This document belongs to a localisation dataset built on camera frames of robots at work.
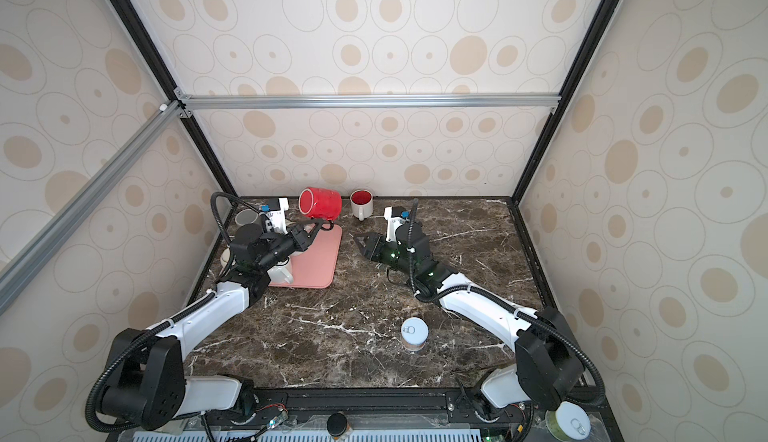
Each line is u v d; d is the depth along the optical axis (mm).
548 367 418
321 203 764
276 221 714
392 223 710
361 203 1098
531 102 916
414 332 808
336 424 643
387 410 744
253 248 617
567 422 673
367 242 767
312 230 773
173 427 684
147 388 411
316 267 993
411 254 578
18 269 514
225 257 924
